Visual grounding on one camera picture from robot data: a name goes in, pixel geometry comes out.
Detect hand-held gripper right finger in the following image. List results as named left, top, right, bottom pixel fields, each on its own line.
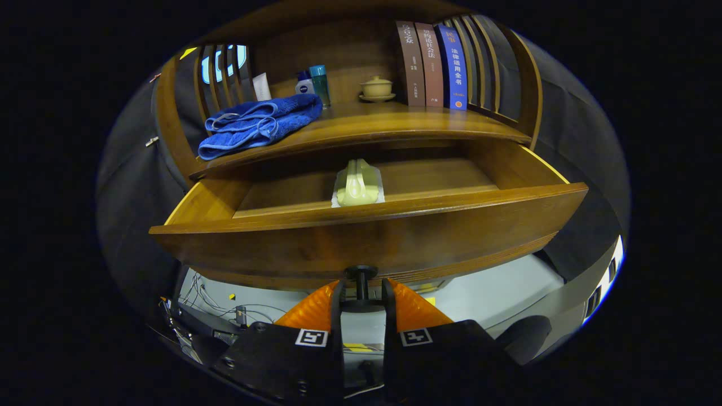
left=382, top=277, right=525, bottom=405

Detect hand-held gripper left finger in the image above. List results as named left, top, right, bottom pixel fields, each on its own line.
left=214, top=279, right=346, bottom=405

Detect wooden drawer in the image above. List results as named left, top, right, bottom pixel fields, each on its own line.
left=148, top=138, right=589, bottom=314

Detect wooden countertop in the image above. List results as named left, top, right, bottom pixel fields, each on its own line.
left=189, top=100, right=532, bottom=181

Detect wooden cabinet with slatted shelf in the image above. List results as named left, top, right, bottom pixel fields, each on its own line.
left=152, top=0, right=545, bottom=181

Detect blue towel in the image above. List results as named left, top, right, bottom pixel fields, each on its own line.
left=197, top=93, right=323, bottom=161

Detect white tube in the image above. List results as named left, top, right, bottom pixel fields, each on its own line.
left=252, top=72, right=272, bottom=102

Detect teal clear bottle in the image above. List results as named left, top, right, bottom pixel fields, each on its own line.
left=309, top=64, right=332, bottom=108

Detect beige lidded teacup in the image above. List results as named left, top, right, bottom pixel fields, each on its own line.
left=359, top=75, right=397, bottom=103

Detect blue book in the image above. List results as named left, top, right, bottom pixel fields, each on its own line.
left=434, top=24, right=469, bottom=111

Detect reddish brown book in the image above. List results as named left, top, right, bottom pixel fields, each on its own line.
left=415, top=23, right=445, bottom=108

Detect dark brown book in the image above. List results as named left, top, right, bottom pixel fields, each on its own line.
left=395, top=21, right=426, bottom=108

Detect floor cables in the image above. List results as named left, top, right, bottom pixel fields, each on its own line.
left=186, top=271, right=288, bottom=333

